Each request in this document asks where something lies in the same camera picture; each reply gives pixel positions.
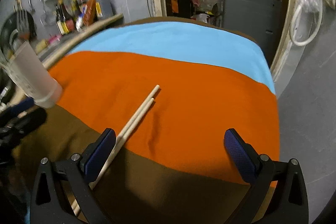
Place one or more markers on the black wok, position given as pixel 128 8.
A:
pixel 8 27

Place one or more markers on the yellow sponge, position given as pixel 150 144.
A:
pixel 42 46

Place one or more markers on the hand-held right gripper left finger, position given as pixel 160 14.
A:
pixel 101 155

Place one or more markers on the orange door sticker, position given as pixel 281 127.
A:
pixel 173 1

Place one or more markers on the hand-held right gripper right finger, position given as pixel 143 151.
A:
pixel 240 158

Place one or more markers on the small dark sauce bottle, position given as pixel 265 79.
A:
pixel 81 0

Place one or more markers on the orange-brown seasoning packet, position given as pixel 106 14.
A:
pixel 90 12

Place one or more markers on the orange cloth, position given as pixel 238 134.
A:
pixel 197 98

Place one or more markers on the white utensil holder cup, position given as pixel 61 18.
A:
pixel 34 79

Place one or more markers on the grey cabinet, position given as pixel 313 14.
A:
pixel 249 15

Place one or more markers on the white and red bag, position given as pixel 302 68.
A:
pixel 200 18

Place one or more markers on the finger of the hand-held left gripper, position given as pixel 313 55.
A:
pixel 30 119
pixel 22 106

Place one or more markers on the brown table cloth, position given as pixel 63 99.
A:
pixel 162 187

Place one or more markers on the hanging metal strainer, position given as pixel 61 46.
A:
pixel 46 18

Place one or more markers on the dark soy sauce bottle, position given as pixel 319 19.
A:
pixel 64 22

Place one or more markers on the hanging metal spoon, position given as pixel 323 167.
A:
pixel 31 5

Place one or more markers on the white standing fan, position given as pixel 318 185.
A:
pixel 295 22

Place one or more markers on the pink dish brush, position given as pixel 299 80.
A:
pixel 55 39

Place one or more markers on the light blue cloth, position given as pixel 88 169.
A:
pixel 170 40

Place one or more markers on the wooden chopstick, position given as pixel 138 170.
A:
pixel 140 117
pixel 141 108

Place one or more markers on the silver metal fork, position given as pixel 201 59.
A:
pixel 22 23

